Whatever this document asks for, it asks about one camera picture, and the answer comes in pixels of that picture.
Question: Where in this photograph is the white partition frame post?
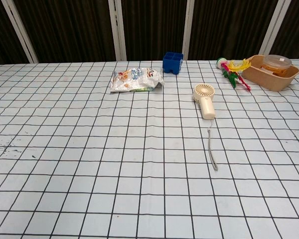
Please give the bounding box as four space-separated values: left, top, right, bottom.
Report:
0 0 38 64
182 0 195 61
259 0 293 56
108 0 127 62

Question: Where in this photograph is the beige plastic basket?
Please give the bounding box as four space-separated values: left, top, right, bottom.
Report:
242 55 299 92

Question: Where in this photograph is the white grid-pattern tablecloth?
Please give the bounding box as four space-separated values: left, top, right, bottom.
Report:
0 58 299 239

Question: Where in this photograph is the crumpled snack bag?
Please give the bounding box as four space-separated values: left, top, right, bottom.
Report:
110 67 164 94

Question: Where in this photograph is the colourful feather toy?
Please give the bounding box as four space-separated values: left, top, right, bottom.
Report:
216 57 253 92

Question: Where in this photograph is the cream handheld fan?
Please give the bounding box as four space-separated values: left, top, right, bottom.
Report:
191 83 216 120

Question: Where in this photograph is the clear round lidded container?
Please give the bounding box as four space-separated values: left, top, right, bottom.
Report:
261 54 293 77

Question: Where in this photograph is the grey wrist strap lanyard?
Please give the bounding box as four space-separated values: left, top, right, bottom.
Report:
206 119 219 171

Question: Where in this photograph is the blue plastic grid tray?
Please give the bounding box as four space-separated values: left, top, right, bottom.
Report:
162 51 184 75

